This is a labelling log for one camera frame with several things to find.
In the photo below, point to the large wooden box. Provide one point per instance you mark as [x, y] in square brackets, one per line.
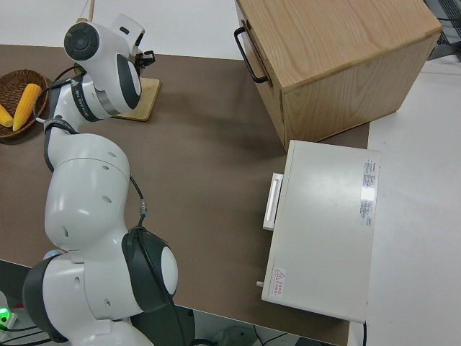
[342, 43]

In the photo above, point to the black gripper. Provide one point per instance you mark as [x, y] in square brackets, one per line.
[143, 59]

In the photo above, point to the brown wicker basket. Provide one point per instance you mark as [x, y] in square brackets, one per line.
[11, 83]

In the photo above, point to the wooden mug tree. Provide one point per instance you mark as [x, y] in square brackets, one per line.
[147, 97]

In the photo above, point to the white toaster oven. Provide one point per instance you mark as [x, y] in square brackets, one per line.
[324, 216]

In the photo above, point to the brown table mat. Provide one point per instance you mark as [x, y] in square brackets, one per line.
[216, 144]

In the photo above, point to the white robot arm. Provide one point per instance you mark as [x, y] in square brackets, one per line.
[86, 191]

